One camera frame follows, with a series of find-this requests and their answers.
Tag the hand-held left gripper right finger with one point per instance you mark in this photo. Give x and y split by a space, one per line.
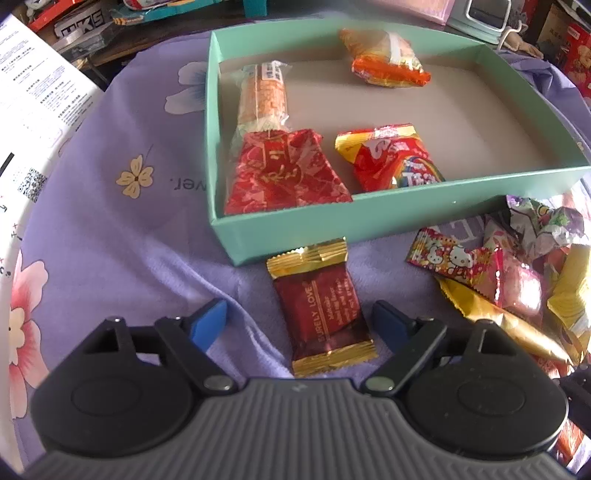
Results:
387 323

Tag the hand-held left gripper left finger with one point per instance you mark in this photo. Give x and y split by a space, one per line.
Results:
210 325

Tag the dark red gold snack packet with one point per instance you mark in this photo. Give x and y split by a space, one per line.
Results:
318 304

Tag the teal cardboard box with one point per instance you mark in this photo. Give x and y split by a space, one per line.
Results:
323 217

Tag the yellow snack packet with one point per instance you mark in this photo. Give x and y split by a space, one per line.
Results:
572 286

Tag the red cartoon cat snack packet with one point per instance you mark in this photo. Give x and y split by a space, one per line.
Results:
455 258

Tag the purple floral cloth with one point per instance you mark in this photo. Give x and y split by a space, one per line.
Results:
138 240

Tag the pink snack packet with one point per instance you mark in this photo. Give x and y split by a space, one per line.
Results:
521 286

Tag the red yellow rainbow candy packet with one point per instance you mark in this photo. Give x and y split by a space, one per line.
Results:
388 157

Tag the red patterned snack packet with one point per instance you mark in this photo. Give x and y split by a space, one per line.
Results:
281 175

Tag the crumpled silver purple snack packet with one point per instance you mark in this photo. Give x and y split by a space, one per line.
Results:
540 221

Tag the long orange cracker packet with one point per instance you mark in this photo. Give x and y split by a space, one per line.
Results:
263 97

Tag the orange snack packet clear window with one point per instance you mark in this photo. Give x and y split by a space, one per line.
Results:
383 64

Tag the white instruction sheet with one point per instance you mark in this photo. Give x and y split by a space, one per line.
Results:
37 92

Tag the beige cloth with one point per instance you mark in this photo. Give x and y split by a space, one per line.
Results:
519 42

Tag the light green appliance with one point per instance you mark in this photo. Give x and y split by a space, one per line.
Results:
480 18

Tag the drawing mat toy box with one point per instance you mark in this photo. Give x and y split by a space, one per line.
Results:
157 9

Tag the red cookie tin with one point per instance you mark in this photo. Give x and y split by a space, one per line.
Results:
575 55

